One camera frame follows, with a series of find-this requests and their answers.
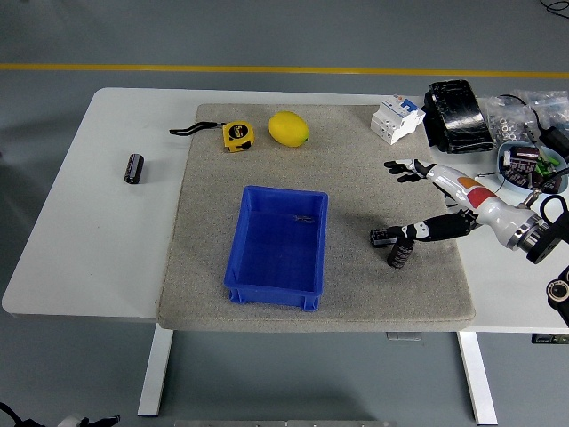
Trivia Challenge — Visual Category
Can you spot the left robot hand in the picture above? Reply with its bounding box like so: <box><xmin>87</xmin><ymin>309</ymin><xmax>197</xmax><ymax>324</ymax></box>
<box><xmin>55</xmin><ymin>413</ymin><xmax>121</xmax><ymax>427</ymax></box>

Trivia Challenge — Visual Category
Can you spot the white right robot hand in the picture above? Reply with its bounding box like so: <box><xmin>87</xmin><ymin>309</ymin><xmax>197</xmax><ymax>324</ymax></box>
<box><xmin>383</xmin><ymin>157</ymin><xmax>538</xmax><ymax>246</ymax></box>

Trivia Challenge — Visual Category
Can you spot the black cylindrical battery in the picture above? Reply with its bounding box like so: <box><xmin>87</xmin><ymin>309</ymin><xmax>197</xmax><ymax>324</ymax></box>
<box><xmin>369</xmin><ymin>227</ymin><xmax>398</xmax><ymax>248</ymax></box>
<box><xmin>387</xmin><ymin>238</ymin><xmax>414</xmax><ymax>269</ymax></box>
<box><xmin>533</xmin><ymin>171</ymin><xmax>564</xmax><ymax>195</ymax></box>
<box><xmin>506</xmin><ymin>161</ymin><xmax>535</xmax><ymax>186</ymax></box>
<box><xmin>509</xmin><ymin>146</ymin><xmax>541</xmax><ymax>164</ymax></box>
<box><xmin>123</xmin><ymin>153</ymin><xmax>146</xmax><ymax>185</ymax></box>

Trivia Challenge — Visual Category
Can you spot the blue plastic box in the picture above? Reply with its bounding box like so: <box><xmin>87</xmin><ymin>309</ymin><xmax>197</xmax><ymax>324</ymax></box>
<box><xmin>223</xmin><ymin>185</ymin><xmax>329</xmax><ymax>312</ymax></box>

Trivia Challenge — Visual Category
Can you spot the light blue bowl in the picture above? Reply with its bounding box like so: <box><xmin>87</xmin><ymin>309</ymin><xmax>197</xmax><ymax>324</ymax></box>
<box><xmin>496</xmin><ymin>141</ymin><xmax>569</xmax><ymax>197</ymax></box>

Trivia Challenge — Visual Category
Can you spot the black pouch in plastic wrap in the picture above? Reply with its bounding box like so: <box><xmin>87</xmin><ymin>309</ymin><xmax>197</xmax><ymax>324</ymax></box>
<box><xmin>421</xmin><ymin>79</ymin><xmax>497</xmax><ymax>155</ymax></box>

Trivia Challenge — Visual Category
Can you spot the clear bag of metal washers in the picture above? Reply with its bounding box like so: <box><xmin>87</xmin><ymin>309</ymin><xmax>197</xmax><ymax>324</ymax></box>
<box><xmin>483</xmin><ymin>95</ymin><xmax>541</xmax><ymax>148</ymax></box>

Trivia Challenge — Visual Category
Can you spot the white table leg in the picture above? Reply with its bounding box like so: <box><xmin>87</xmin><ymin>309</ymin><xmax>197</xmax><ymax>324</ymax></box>
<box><xmin>137</xmin><ymin>328</ymin><xmax>174</xmax><ymax>418</ymax></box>
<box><xmin>456</xmin><ymin>331</ymin><xmax>498</xmax><ymax>426</ymax></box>

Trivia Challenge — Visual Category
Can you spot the white circuit breaker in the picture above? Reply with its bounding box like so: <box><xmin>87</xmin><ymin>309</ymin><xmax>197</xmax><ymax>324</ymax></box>
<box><xmin>370</xmin><ymin>95</ymin><xmax>427</xmax><ymax>146</ymax></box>

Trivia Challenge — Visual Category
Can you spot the grey-brown felt mat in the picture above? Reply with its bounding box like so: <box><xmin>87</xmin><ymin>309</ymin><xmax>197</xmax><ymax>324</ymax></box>
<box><xmin>156</xmin><ymin>103</ymin><xmax>477</xmax><ymax>334</ymax></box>

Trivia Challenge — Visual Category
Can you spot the clear plastic bag of parts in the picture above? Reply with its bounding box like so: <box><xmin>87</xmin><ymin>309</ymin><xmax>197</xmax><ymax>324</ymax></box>
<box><xmin>510</xmin><ymin>90</ymin><xmax>569</xmax><ymax>130</ymax></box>

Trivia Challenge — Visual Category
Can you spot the yellow lemon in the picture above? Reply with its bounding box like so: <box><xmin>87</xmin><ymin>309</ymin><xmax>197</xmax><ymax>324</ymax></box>
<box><xmin>268</xmin><ymin>110</ymin><xmax>310</xmax><ymax>147</ymax></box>

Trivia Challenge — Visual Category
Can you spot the yellow tape measure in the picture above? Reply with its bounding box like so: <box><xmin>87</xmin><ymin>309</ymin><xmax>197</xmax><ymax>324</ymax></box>
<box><xmin>168</xmin><ymin>120</ymin><xmax>258</xmax><ymax>154</ymax></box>

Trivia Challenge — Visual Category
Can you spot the thin wire with white end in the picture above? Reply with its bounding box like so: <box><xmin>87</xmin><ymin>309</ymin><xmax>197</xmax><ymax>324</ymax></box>
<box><xmin>471</xmin><ymin>171</ymin><xmax>506</xmax><ymax>193</ymax></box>

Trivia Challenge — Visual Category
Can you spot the black floor cable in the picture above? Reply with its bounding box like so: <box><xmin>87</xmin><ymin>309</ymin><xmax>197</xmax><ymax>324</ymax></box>
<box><xmin>540</xmin><ymin>0</ymin><xmax>569</xmax><ymax>19</ymax></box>

